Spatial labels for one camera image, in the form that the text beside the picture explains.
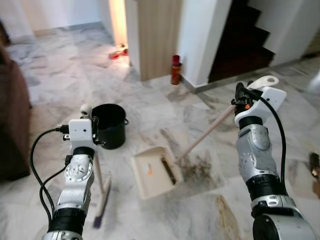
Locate wooden handled broom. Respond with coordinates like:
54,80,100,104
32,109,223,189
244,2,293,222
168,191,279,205
79,103,113,230

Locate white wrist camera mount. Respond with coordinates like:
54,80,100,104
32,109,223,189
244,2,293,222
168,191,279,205
68,118,97,151
233,75,288,129

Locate dark brown sofa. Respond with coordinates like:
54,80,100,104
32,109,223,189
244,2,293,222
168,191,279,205
0,42,32,182

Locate small red floor items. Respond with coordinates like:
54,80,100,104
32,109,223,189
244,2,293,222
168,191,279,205
108,43,130,60

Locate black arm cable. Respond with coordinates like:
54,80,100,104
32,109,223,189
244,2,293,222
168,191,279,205
30,124,71,228
238,80,287,196

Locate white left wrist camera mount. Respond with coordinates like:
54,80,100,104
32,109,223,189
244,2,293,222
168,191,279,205
68,118,97,151

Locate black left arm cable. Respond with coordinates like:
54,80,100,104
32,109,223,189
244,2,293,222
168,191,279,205
30,124,71,228

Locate dark dirt pile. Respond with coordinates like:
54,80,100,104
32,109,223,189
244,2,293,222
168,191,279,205
177,149,217,185

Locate beige dustpan with wooden handle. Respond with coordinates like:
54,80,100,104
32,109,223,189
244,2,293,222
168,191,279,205
130,104,237,201

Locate dark brown flat wrapper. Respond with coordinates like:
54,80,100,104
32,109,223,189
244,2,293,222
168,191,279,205
161,156,178,185

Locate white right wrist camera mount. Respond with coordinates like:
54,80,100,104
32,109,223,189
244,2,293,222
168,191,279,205
233,75,288,129

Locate dark wooden staircase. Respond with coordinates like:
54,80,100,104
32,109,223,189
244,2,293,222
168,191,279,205
207,0,277,84

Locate light wood wall panel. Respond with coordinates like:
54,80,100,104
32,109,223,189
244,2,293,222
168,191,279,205
136,0,184,82

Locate red spray can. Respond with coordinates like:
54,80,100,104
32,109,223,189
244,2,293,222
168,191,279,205
170,54,182,86

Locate shiny brown wrapper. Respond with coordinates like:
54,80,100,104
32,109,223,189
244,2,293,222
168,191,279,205
308,152,320,181

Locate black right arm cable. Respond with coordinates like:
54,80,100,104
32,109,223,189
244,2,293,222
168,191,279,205
238,80,287,196

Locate black plastic bucket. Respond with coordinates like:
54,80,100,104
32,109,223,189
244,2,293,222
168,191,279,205
91,103,130,150

